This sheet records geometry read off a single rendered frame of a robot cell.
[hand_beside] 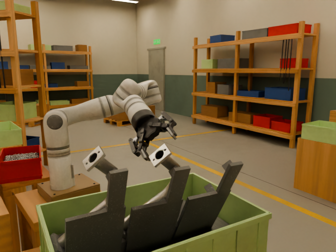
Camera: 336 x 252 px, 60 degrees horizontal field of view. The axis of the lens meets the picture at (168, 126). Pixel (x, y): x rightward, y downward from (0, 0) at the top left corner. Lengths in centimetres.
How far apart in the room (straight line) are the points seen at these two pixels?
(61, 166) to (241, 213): 73
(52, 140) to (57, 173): 14
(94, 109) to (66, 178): 31
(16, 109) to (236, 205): 355
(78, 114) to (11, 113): 309
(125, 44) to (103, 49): 92
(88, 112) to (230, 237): 75
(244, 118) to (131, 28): 676
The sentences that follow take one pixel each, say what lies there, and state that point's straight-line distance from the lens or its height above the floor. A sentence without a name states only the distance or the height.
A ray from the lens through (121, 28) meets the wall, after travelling 1167.
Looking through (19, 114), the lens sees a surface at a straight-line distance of 421.
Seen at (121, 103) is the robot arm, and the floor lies 128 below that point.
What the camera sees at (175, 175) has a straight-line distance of 75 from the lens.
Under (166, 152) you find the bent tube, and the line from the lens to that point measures 74.
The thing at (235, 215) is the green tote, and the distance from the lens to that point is 108.
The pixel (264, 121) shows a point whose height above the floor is 39.
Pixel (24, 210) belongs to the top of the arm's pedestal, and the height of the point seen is 85.
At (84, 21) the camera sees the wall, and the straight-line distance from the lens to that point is 1121.
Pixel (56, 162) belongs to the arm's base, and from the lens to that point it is 128.
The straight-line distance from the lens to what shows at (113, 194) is 74.
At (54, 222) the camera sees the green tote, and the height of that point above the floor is 89.
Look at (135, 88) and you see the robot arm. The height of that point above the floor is 133.
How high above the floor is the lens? 138
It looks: 11 degrees down
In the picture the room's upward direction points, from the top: straight up
